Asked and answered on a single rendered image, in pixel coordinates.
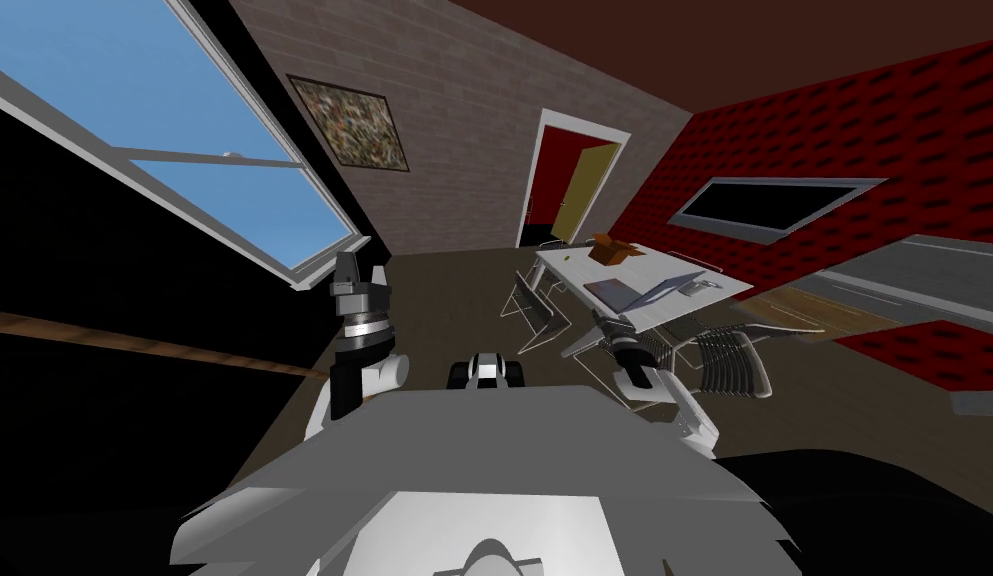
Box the yellow door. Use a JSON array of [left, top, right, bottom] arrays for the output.
[[547, 142, 623, 246]]

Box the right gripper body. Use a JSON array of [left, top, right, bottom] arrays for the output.
[[589, 307, 640, 350]]

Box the white framed window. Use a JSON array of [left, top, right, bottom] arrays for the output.
[[0, 0, 373, 291]]

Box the grey framed black wall screen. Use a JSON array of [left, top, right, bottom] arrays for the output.
[[669, 176, 890, 246]]

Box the white table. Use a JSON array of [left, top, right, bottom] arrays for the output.
[[533, 232, 756, 337]]

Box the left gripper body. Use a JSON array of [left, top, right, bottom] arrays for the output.
[[329, 278, 393, 323]]

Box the speckled wall picture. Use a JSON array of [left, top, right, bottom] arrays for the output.
[[287, 74, 411, 174]]

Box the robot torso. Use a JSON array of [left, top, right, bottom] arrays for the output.
[[169, 351, 803, 576]]

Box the grey wire chair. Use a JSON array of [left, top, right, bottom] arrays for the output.
[[663, 321, 777, 400], [499, 270, 574, 356]]

